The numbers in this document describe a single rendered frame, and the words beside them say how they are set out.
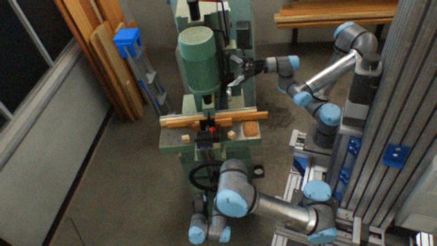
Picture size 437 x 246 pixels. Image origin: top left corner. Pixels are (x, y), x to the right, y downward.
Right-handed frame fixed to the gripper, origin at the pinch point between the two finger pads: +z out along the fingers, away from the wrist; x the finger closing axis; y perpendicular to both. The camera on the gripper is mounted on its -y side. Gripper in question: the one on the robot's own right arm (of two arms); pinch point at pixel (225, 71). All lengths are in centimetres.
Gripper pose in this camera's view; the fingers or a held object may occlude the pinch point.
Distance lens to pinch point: 151.5
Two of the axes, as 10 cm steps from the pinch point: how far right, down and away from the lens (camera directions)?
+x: 0.9, 9.9, -1.1
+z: -9.9, 1.0, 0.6
